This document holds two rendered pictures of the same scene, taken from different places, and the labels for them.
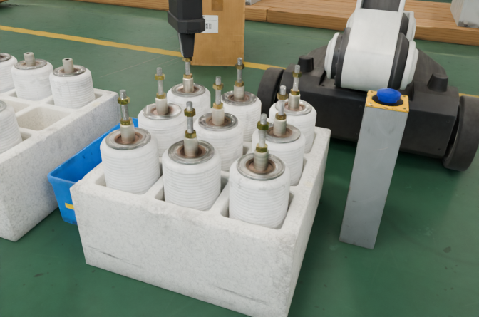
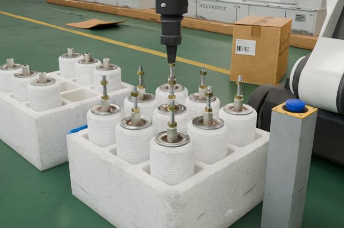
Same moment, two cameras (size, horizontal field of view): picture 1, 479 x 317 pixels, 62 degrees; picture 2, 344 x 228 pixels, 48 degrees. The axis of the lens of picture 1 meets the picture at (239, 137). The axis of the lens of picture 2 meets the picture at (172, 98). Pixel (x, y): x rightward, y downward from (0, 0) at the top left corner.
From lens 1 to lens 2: 39 cm
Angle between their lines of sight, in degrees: 26
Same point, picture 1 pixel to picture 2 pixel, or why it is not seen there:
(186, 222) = (117, 168)
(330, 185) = not seen: hidden behind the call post
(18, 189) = (49, 136)
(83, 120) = not seen: hidden behind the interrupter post
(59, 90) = (96, 79)
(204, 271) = (128, 210)
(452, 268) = not seen: outside the picture
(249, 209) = (155, 166)
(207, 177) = (138, 141)
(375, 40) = (327, 64)
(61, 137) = (86, 109)
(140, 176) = (105, 135)
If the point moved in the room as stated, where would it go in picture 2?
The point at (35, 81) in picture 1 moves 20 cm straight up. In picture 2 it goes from (86, 72) to (82, 15)
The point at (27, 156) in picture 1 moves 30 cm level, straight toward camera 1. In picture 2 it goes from (59, 116) to (37, 166)
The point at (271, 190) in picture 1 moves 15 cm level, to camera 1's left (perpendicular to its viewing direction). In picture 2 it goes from (169, 154) to (108, 140)
